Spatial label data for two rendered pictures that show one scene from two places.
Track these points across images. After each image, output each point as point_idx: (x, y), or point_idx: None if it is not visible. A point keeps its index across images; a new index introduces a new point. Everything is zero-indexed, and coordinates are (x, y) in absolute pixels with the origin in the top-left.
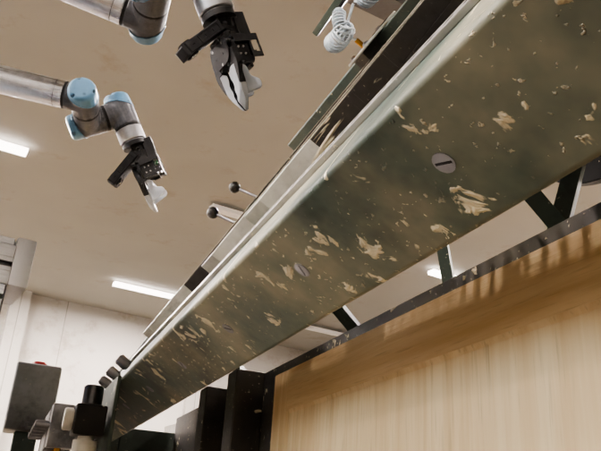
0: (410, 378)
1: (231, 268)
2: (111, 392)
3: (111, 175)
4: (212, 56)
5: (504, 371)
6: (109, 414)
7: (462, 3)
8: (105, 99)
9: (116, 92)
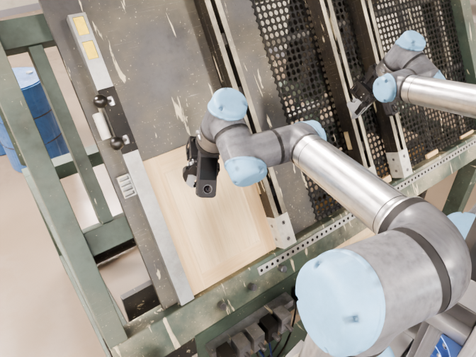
0: None
1: (421, 193)
2: (293, 278)
3: (216, 189)
4: (372, 99)
5: None
6: None
7: (465, 146)
8: (244, 114)
9: (245, 98)
